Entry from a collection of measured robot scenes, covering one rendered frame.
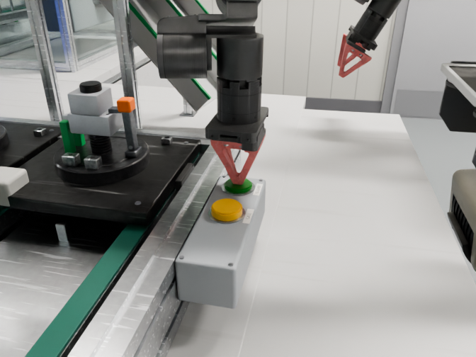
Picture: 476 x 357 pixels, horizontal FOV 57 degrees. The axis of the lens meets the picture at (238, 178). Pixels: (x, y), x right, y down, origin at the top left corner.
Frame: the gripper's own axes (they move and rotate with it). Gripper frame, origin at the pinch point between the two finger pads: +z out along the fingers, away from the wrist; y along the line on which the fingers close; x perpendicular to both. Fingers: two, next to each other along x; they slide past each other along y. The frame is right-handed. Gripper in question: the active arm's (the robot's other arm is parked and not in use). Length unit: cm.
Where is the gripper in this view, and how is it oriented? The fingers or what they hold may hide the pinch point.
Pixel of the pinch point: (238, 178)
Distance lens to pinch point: 61.3
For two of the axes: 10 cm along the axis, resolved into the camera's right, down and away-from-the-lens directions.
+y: -2.2, 4.6, -8.6
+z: -0.1, 8.8, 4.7
